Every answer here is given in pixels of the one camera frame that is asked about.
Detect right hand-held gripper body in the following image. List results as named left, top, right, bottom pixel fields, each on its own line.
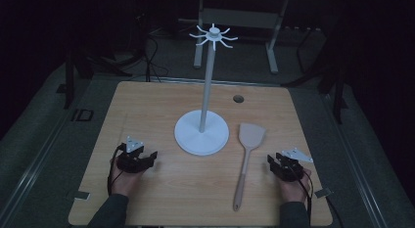
left=272, top=147, right=314, bottom=183

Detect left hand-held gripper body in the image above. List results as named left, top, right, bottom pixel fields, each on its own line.
left=115, top=135, right=151, bottom=174

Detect beige silicone spatula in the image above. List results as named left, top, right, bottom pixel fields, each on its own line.
left=232, top=122, right=267, bottom=212

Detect white hook stand rack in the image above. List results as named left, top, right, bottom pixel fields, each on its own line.
left=173, top=23, right=240, bottom=157

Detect person's left hand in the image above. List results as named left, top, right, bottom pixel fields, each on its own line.
left=110, top=157, right=145, bottom=198

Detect person's right hand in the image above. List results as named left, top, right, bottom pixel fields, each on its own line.
left=278, top=167, right=313, bottom=205

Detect metal table clamp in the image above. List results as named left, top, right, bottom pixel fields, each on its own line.
left=73, top=190, right=92, bottom=202
left=313, top=187, right=333, bottom=200

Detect black metal stand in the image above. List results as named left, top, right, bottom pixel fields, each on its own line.
left=282, top=12, right=349, bottom=125
left=56, top=48, right=133, bottom=111

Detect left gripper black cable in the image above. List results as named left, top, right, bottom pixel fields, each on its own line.
left=107, top=143, right=127, bottom=197

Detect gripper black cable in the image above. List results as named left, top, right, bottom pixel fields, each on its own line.
left=287, top=164, right=315, bottom=224
left=107, top=143, right=127, bottom=197

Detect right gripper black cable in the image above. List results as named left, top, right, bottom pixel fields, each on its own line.
left=287, top=164, right=315, bottom=224

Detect black floor cables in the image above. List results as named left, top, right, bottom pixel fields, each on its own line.
left=142, top=31, right=170, bottom=83

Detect white metal desk frame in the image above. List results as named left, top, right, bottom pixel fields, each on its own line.
left=193, top=0, right=291, bottom=75

